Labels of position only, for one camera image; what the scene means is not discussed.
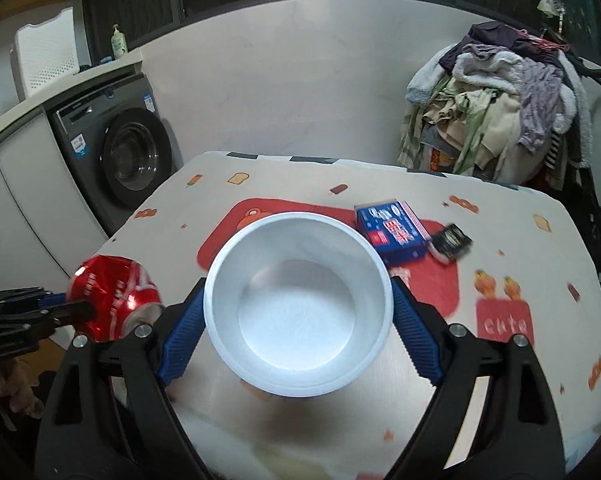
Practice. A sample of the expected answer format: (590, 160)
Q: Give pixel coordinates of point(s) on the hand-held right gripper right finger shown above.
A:
(415, 335)

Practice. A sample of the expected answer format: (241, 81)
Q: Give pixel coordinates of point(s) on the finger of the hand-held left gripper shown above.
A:
(70, 312)
(48, 299)

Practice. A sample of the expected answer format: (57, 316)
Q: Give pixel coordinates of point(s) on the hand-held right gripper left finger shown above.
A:
(183, 340)

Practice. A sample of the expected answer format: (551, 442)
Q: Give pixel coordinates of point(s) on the crushed red soda can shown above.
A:
(113, 295)

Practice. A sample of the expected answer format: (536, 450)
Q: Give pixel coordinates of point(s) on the white paper bowl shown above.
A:
(298, 305)

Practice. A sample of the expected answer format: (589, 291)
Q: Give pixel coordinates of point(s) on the person's left hand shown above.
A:
(20, 390)

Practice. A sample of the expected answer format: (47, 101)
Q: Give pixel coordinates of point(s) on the white laundry counter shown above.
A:
(20, 170)

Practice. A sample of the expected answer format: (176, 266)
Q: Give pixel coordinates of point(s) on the small black box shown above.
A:
(450, 242)

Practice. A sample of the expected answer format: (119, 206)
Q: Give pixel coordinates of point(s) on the printed tablecloth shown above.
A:
(505, 385)

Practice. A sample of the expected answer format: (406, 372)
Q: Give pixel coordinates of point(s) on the blue cardboard box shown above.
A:
(393, 232)

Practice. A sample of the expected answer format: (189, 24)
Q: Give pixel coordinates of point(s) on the grey washing machine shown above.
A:
(115, 155)

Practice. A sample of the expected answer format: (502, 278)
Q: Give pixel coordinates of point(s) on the white perforated basket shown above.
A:
(45, 55)

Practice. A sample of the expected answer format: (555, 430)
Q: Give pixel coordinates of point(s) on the black exercise bike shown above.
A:
(593, 200)

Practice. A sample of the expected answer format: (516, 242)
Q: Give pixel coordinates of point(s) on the pile of clothes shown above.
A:
(490, 105)

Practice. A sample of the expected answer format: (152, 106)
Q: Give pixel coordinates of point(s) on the green soap pump bottle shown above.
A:
(119, 42)

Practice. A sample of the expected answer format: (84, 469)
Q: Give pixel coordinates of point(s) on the white hanging cloth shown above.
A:
(550, 4)

